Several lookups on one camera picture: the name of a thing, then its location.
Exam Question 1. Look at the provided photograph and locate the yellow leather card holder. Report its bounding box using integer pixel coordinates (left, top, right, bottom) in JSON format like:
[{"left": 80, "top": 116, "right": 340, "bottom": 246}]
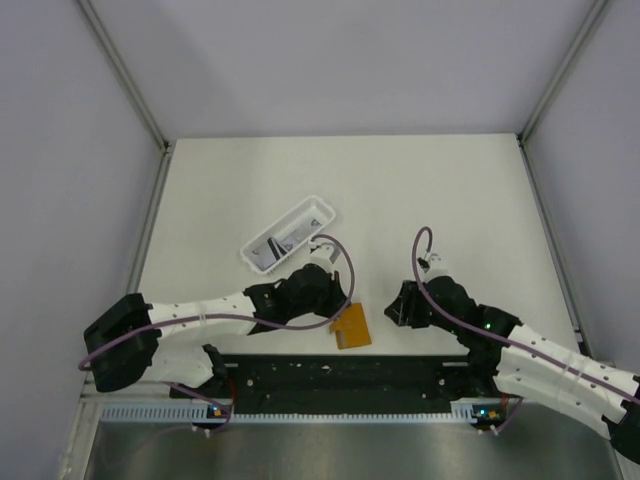
[{"left": 329, "top": 303, "right": 372, "bottom": 350}]

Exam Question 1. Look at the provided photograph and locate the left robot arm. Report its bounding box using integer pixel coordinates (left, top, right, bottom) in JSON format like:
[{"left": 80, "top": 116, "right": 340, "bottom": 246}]
[{"left": 78, "top": 263, "right": 355, "bottom": 397}]

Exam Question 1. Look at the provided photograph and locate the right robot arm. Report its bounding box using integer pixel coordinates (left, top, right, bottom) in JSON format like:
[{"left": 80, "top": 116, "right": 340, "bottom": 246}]
[{"left": 384, "top": 276, "right": 639, "bottom": 462}]

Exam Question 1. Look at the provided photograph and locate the silver stripe card in basket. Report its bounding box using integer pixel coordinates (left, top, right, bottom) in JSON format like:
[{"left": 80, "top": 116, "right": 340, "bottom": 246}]
[{"left": 253, "top": 237, "right": 287, "bottom": 269}]

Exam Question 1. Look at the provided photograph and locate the silver VIP card in basket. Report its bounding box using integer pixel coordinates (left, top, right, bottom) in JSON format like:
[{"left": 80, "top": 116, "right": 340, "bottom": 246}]
[{"left": 282, "top": 218, "right": 323, "bottom": 250}]

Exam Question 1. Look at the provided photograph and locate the white plastic basket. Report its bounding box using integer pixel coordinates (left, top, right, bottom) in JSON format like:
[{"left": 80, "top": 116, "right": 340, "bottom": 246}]
[{"left": 239, "top": 195, "right": 337, "bottom": 275}]

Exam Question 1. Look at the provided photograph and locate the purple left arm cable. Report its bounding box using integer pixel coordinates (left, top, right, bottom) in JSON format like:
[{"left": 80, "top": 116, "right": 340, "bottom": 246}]
[{"left": 77, "top": 234, "right": 357, "bottom": 431}]

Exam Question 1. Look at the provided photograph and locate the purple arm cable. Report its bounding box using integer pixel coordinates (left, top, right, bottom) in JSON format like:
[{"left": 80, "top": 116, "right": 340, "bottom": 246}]
[
  {"left": 77, "top": 234, "right": 357, "bottom": 431},
  {"left": 411, "top": 227, "right": 640, "bottom": 431}
]

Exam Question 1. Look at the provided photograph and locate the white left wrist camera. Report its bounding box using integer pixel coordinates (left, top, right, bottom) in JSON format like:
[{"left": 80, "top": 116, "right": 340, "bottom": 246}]
[{"left": 309, "top": 241, "right": 341, "bottom": 272}]

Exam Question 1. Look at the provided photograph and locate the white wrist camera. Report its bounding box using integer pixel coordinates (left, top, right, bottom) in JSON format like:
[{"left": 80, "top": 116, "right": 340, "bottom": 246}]
[
  {"left": 309, "top": 241, "right": 341, "bottom": 272},
  {"left": 417, "top": 252, "right": 443, "bottom": 272}
]

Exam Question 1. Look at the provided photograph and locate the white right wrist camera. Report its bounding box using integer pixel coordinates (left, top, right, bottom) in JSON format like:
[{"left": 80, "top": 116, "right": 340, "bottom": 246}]
[{"left": 417, "top": 252, "right": 443, "bottom": 272}]

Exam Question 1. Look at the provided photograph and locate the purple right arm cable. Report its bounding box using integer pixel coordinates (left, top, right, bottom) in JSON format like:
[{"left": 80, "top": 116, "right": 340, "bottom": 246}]
[{"left": 411, "top": 227, "right": 640, "bottom": 431}]

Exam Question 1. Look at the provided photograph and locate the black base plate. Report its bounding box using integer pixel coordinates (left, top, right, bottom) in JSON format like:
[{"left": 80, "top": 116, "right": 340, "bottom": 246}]
[{"left": 196, "top": 354, "right": 502, "bottom": 414}]

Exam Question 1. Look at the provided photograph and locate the white slotted cable duct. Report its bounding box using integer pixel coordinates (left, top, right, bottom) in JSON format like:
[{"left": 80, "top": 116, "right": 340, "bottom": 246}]
[{"left": 99, "top": 399, "right": 502, "bottom": 427}]

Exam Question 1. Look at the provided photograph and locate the left aluminium frame post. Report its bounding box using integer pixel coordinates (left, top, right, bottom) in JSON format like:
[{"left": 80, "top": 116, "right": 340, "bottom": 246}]
[{"left": 73, "top": 0, "right": 174, "bottom": 293}]

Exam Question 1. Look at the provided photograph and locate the aluminium frame post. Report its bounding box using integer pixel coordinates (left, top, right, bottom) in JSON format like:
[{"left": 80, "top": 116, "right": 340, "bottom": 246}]
[
  {"left": 73, "top": 0, "right": 174, "bottom": 293},
  {"left": 516, "top": 0, "right": 613, "bottom": 355}
]

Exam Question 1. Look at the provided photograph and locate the right aluminium frame post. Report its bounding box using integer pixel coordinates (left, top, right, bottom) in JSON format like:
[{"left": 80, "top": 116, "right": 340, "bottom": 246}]
[{"left": 516, "top": 0, "right": 613, "bottom": 355}]

